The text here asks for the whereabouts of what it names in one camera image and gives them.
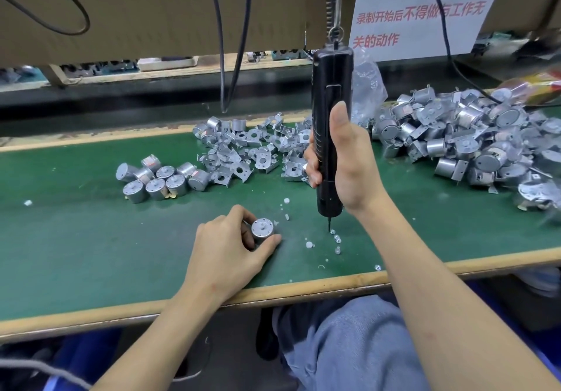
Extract blue plastic bin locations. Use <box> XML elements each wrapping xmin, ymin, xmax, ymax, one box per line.
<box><xmin>44</xmin><ymin>329</ymin><xmax>119</xmax><ymax>391</ymax></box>

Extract black electric screwdriver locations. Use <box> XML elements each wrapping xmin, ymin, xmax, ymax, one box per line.
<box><xmin>311</xmin><ymin>0</ymin><xmax>355</xmax><ymax>234</ymax></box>

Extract brown back panel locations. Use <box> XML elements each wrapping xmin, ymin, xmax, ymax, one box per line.
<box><xmin>0</xmin><ymin>0</ymin><xmax>561</xmax><ymax>67</ymax></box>

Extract person's left hand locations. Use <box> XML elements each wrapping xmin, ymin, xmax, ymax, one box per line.
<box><xmin>179</xmin><ymin>204</ymin><xmax>283</xmax><ymax>305</ymax></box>

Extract silver round motor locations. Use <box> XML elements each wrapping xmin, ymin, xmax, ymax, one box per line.
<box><xmin>251</xmin><ymin>218</ymin><xmax>276</xmax><ymax>246</ymax></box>

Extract pile of assembled motors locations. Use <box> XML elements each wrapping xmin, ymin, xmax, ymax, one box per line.
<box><xmin>372</xmin><ymin>83</ymin><xmax>561</xmax><ymax>225</ymax></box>

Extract grey blue trousers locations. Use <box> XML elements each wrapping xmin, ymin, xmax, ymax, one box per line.
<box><xmin>272</xmin><ymin>294</ymin><xmax>431</xmax><ymax>391</ymax></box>

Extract black hanging cable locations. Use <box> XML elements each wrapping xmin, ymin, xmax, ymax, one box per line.
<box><xmin>202</xmin><ymin>0</ymin><xmax>228</xmax><ymax>114</ymax></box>
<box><xmin>223</xmin><ymin>0</ymin><xmax>254</xmax><ymax>114</ymax></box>

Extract person's left forearm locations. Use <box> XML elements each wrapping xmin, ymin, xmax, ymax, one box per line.
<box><xmin>92</xmin><ymin>285</ymin><xmax>240</xmax><ymax>391</ymax></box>

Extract person's right hand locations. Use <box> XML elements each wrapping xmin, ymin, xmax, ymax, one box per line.
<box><xmin>303</xmin><ymin>101</ymin><xmax>387</xmax><ymax>217</ymax></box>

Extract pile of silver motors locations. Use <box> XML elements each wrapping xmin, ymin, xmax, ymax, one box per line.
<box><xmin>116</xmin><ymin>154</ymin><xmax>212</xmax><ymax>205</ymax></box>

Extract person's right forearm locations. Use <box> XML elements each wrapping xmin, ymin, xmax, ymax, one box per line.
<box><xmin>358</xmin><ymin>192</ymin><xmax>561</xmax><ymax>391</ymax></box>

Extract small clear plastic bag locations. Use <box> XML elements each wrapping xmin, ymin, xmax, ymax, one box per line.
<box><xmin>351</xmin><ymin>48</ymin><xmax>389</xmax><ymax>130</ymax></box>

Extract white paper sign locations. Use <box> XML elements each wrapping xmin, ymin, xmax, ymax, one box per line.
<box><xmin>349</xmin><ymin>0</ymin><xmax>511</xmax><ymax>63</ymax></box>

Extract pile of metal brackets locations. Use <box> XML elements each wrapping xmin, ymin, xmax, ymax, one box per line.
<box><xmin>193</xmin><ymin>113</ymin><xmax>313</xmax><ymax>186</ymax></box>

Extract green bench mat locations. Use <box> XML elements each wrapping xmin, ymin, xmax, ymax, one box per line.
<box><xmin>0</xmin><ymin>114</ymin><xmax>561</xmax><ymax>321</ymax></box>

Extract orange packet in plastic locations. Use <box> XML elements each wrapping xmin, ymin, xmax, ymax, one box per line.
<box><xmin>515</xmin><ymin>70</ymin><xmax>561</xmax><ymax>108</ymax></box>

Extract dark blue crate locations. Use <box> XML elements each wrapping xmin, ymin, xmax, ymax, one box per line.
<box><xmin>465</xmin><ymin>279</ymin><xmax>561</xmax><ymax>379</ymax></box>

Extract black looped cable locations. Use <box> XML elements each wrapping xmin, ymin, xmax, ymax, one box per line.
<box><xmin>0</xmin><ymin>0</ymin><xmax>91</xmax><ymax>37</ymax></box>

